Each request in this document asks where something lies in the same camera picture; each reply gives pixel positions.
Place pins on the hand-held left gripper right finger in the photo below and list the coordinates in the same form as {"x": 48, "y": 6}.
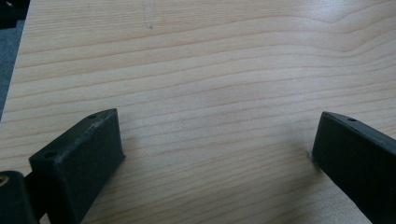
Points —
{"x": 358, "y": 165}

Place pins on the dark object at table edge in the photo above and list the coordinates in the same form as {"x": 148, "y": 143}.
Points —
{"x": 12, "y": 12}

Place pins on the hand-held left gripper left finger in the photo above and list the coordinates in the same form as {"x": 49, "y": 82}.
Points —
{"x": 77, "y": 168}

